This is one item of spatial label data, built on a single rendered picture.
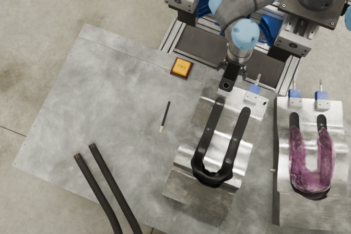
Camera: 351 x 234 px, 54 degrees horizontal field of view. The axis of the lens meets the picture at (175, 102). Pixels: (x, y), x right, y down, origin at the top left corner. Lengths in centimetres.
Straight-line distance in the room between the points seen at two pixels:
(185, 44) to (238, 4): 121
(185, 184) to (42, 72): 152
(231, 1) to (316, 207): 80
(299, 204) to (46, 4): 218
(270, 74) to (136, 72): 96
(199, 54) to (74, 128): 100
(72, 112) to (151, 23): 118
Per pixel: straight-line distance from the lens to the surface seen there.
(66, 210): 236
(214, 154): 132
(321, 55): 258
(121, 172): 146
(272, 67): 222
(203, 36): 225
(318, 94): 152
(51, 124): 157
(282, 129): 144
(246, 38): 98
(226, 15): 103
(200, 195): 137
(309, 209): 140
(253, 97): 139
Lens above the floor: 223
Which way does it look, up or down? 75 degrees down
